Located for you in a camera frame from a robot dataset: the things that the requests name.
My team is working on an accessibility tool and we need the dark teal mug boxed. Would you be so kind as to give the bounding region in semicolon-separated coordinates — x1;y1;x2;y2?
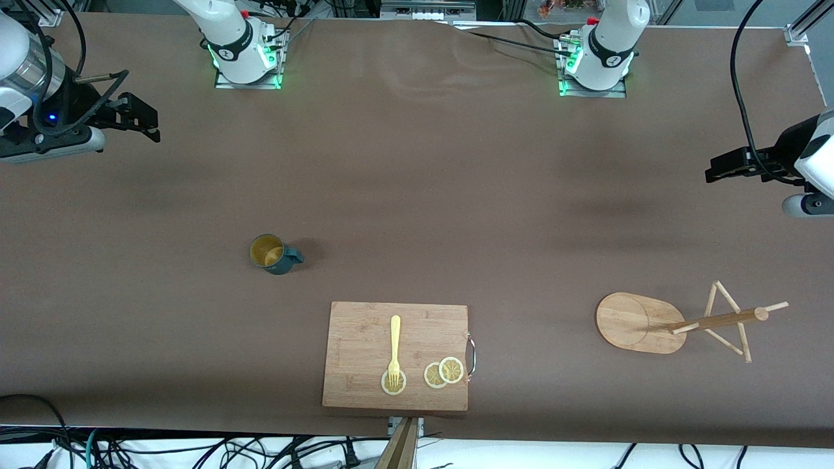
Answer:
250;234;305;276

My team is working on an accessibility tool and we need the wooden mug rack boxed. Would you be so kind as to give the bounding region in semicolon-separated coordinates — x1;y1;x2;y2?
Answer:
596;281;790;363

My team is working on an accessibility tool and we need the grey power strip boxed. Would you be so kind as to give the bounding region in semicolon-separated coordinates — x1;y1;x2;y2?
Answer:
381;0;477;21

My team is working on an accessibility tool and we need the yellow plastic fork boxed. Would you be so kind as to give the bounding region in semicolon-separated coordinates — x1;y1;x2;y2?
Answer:
388;315;402;386

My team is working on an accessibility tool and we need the bamboo cutting board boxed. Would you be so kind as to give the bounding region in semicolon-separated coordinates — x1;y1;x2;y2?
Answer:
322;301;477;412

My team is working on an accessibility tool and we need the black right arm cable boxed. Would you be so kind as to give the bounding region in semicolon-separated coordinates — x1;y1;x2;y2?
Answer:
13;0;130;139

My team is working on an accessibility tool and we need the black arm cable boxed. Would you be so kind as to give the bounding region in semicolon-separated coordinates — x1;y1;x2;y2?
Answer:
13;0;130;139
730;0;809;186

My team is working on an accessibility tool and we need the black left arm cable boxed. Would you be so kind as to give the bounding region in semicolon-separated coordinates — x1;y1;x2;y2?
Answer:
730;0;809;186

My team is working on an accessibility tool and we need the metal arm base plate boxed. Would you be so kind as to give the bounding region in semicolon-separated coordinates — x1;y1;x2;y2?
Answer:
558;36;628;99
214;29;285;91

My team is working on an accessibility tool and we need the black cable on table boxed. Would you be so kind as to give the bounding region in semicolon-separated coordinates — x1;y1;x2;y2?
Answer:
456;18;577;58

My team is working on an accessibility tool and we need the thick black floor cable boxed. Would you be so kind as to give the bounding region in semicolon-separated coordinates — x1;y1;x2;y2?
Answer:
0;393;74;469

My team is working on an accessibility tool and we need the wooden post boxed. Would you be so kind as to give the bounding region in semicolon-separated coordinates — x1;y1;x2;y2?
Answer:
375;417;419;469

